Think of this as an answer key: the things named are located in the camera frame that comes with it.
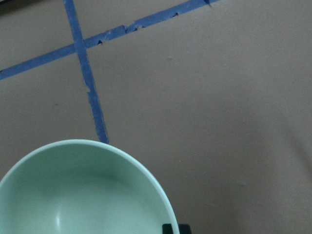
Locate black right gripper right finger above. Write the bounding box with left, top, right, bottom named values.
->
left=178, top=224, right=191, bottom=234

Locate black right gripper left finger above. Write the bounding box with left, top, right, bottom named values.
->
left=162, top=224, right=173, bottom=234

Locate light green bowl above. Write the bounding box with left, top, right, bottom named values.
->
left=0, top=139, right=179, bottom=234

